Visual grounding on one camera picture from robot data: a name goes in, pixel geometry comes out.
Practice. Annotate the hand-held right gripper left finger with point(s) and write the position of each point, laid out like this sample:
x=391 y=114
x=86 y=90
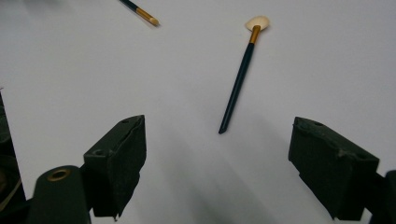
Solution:
x=118 y=161

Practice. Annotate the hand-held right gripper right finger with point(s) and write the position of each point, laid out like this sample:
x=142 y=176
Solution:
x=333 y=174

